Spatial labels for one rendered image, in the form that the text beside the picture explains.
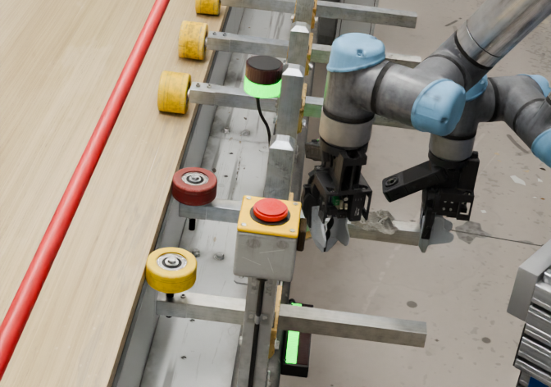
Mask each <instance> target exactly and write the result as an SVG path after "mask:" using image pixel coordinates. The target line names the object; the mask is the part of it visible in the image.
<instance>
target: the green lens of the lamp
mask: <svg viewBox="0 0 551 387"><path fill-rule="evenodd" d="M280 85H281V81H280V82H279V83H277V84H273V85H260V84H254V83H252V82H250V81H249V80H248V79H247V78H246V76H245V78H244V91H245V92H246V93H248V94H249V95H251V96H254V97H257V98H273V97H275V96H277V95H279V94H280Z"/></svg>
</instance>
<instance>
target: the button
mask: <svg viewBox="0 0 551 387"><path fill-rule="evenodd" d="M253 213H254V215H255V216H256V217H258V218H259V219H261V220H263V221H268V222H277V221H281V220H283V219H285V218H286V217H287V214H288V208H287V206H286V205H285V204H284V203H283V202H281V201H280V200H278V199H275V198H263V199H261V200H259V201H257V202H255V204H254V206H253Z"/></svg>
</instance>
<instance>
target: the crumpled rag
mask: <svg viewBox="0 0 551 387"><path fill-rule="evenodd" d="M393 220H395V217H394V216H392V214H391V213H390V212H389V211H388V210H383V209H380V210H379V211H373V212H369V214H368V219H367V221H366V220H365V218H364V217H363V216H361V220H360V221H351V224H354V225H357V226H358V227H360V228H362V229H363V230H379V231H380V232H382V233H384V234H393V233H394V232H395V231H397V230H399V228H398V227H397V226H396V225H395V224H394V223H393V222H392V221H393Z"/></svg>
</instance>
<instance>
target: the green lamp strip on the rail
mask: <svg viewBox="0 0 551 387"><path fill-rule="evenodd" d="M298 333H299V332H296V331H289V337H288V344H287V352H286V359H287V361H285V362H287V363H294V364H296V359H297V350H298Z"/></svg>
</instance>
